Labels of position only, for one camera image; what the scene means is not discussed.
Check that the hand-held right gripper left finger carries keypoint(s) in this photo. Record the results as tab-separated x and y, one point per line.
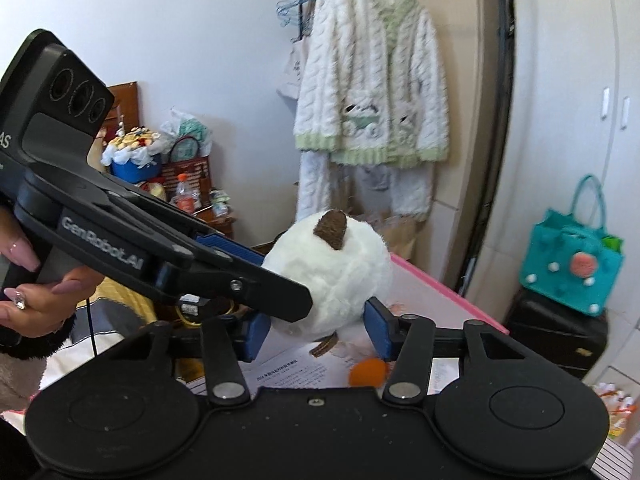
257	332

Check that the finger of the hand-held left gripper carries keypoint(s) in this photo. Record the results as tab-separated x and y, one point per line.
260	290
230	250

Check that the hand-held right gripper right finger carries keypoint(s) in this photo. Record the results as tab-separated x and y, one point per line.
377	330

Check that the orange ball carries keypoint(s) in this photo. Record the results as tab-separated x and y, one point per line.
367	372

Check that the pink cardboard box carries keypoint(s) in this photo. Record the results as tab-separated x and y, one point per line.
440	310

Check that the panda plush toy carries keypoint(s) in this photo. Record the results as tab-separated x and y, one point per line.
330	280

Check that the person's left forearm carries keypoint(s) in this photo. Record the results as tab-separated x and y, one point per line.
30	347

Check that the person's left hand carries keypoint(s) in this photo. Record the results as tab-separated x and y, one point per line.
40	310

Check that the wooden nightstand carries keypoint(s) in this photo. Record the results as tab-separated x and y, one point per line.
220	227

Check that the printed paper sheet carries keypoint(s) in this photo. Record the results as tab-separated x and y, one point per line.
290	365

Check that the small white packet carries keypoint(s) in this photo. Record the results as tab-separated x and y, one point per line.
220	202

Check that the orange drink bottle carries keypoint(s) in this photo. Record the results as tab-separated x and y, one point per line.
185	200

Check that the flower bouquet in blue bucket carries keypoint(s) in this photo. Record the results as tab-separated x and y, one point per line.
135	160

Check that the woven basket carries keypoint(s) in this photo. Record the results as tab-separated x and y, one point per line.
195	170

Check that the white plush pajama pants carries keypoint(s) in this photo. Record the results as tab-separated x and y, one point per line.
320	185

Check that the yellow blanket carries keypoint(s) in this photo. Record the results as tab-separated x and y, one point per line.
120	295

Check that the green and white plastic bag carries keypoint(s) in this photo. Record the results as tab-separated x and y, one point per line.
192	127

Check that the grey patterned quilt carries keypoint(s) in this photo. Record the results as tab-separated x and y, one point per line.
110	325

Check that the black suitcase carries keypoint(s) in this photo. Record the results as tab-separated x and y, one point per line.
550	330

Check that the white canvas tote bag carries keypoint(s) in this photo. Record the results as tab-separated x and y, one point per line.
295	70

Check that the teal felt handbag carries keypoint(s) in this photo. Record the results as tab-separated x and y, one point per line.
560	260

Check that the white and green plush robe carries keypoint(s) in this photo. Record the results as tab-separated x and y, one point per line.
350	60

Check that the colourful small toys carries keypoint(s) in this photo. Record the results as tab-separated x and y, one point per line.
617	410

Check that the striped tablecloth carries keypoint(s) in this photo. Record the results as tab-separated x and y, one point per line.
612	460

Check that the grey wardrobe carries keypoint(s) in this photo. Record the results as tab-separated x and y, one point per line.
565	60

